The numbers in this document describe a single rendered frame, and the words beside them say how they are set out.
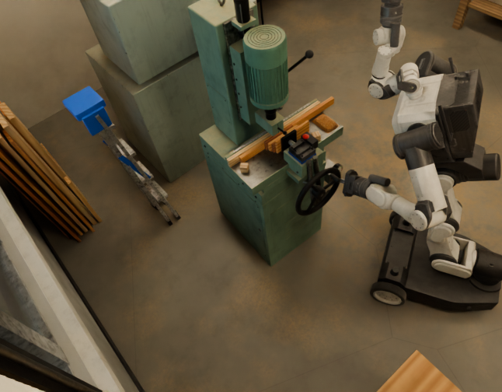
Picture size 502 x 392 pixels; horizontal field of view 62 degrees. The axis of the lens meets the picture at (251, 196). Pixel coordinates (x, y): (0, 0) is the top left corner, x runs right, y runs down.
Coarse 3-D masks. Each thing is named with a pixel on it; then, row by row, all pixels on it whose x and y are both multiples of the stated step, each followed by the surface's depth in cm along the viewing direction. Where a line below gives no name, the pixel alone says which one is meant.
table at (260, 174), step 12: (312, 120) 219; (324, 132) 213; (336, 132) 214; (324, 144) 214; (264, 156) 208; (276, 156) 207; (228, 168) 208; (252, 168) 204; (264, 168) 203; (276, 168) 203; (288, 168) 206; (240, 180) 204; (252, 180) 200; (264, 180) 200; (300, 180) 201; (252, 192) 200
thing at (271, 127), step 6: (258, 114) 201; (264, 114) 201; (258, 120) 204; (264, 120) 199; (276, 120) 198; (282, 120) 198; (264, 126) 203; (270, 126) 197; (276, 126) 198; (282, 126) 201; (270, 132) 201; (276, 132) 201
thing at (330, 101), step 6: (324, 102) 220; (330, 102) 222; (318, 108) 218; (324, 108) 222; (306, 114) 216; (312, 114) 218; (300, 120) 214; (306, 120) 218; (258, 144) 208; (252, 150) 206; (258, 150) 208; (240, 156) 204; (246, 156) 205; (252, 156) 208; (240, 162) 207
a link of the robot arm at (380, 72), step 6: (378, 60) 186; (384, 60) 184; (378, 66) 188; (384, 66) 187; (372, 72) 193; (378, 72) 190; (384, 72) 190; (372, 78) 195; (378, 78) 193; (384, 78) 194; (378, 84) 192; (384, 84) 193
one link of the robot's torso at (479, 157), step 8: (480, 152) 173; (456, 160) 171; (464, 160) 169; (472, 160) 170; (480, 160) 171; (488, 160) 170; (496, 160) 168; (448, 168) 175; (456, 168) 173; (464, 168) 172; (472, 168) 170; (480, 168) 169; (488, 168) 170; (496, 168) 168; (464, 176) 176; (472, 176) 173; (480, 176) 172; (488, 176) 171; (496, 176) 169
